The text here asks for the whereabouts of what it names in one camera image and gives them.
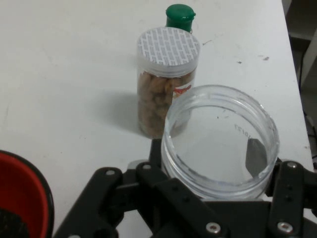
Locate white shelf frame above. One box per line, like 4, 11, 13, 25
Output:
288, 0, 317, 87

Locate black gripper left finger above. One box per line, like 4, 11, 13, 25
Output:
53, 138, 231, 238

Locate brown-filled jar white patterned lid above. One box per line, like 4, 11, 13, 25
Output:
136, 27, 201, 139

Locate red bowl with black grains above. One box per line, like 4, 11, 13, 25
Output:
0, 149, 54, 238

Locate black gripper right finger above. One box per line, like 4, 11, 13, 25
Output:
244, 138, 317, 238

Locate tall clear jar black grains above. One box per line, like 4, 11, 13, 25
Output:
160, 84, 280, 201

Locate small spice bottle green cap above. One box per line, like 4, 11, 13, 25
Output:
165, 4, 197, 34

